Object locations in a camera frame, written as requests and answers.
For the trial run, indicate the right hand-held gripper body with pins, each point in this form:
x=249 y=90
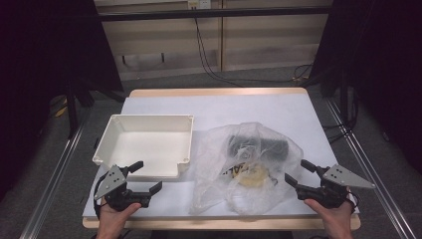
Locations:
x=345 y=179

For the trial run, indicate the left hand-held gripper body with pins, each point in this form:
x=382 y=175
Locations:
x=112 y=181

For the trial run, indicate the black device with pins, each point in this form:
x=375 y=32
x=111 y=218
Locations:
x=275 y=148

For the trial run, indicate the clear plastic bag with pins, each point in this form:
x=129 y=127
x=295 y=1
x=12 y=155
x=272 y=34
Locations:
x=212 y=172

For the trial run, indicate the person's left hand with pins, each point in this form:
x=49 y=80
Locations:
x=112 y=219

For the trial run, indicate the person's right hand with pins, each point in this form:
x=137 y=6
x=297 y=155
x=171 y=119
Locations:
x=336 y=217

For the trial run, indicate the white plastic box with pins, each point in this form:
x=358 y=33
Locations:
x=149 y=146

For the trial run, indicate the yellow round item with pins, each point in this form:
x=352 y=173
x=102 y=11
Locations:
x=253 y=176

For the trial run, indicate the black stand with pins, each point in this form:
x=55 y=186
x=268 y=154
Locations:
x=72 y=113

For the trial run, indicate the white paper sheet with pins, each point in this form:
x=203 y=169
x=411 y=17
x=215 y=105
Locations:
x=232 y=109

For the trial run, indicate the wooden table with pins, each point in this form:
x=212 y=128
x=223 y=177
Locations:
x=215 y=91

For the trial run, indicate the black curtain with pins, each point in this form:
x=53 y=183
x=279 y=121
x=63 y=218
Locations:
x=381 y=66
x=40 y=49

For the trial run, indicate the light wooden cabinet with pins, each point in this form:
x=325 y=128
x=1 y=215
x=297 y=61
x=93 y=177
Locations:
x=265 y=43

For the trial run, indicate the black horizontal bar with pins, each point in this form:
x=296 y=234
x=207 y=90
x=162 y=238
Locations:
x=215 y=14

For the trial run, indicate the metal floor rail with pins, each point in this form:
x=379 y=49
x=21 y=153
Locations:
x=375 y=172
x=54 y=179

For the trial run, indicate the white wall socket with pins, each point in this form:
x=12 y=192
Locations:
x=199 y=4

